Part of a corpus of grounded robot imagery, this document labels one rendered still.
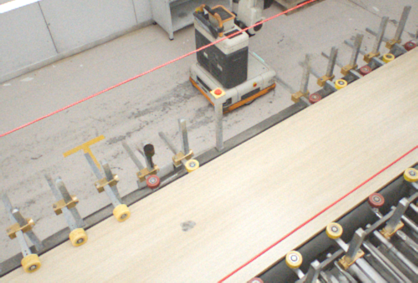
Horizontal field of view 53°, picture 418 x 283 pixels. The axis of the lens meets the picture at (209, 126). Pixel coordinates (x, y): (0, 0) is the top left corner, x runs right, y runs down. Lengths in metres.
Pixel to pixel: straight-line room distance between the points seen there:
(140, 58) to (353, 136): 2.82
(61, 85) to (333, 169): 3.13
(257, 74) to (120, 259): 2.40
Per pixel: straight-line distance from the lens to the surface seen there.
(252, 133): 2.95
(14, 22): 4.76
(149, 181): 2.48
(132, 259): 2.26
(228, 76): 3.77
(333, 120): 2.83
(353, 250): 2.21
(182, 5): 5.42
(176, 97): 4.27
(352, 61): 3.37
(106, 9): 5.01
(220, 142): 2.78
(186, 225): 2.29
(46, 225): 3.63
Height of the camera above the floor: 2.89
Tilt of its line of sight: 47 degrees down
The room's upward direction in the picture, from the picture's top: 3 degrees counter-clockwise
